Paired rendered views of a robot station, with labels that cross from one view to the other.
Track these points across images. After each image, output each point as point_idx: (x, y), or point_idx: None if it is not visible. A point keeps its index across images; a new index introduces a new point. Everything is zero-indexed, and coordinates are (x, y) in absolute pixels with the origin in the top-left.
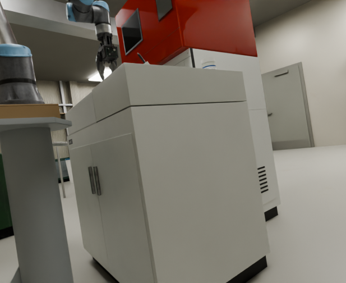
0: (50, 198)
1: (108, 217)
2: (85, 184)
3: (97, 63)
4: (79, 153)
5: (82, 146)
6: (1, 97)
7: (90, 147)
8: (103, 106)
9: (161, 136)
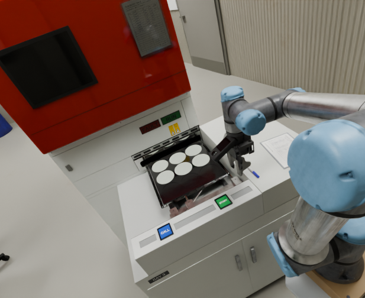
0: None
1: (265, 263)
2: (212, 279)
3: (241, 162)
4: (199, 266)
5: (213, 255)
6: (363, 263)
7: (241, 241)
8: (285, 196)
9: None
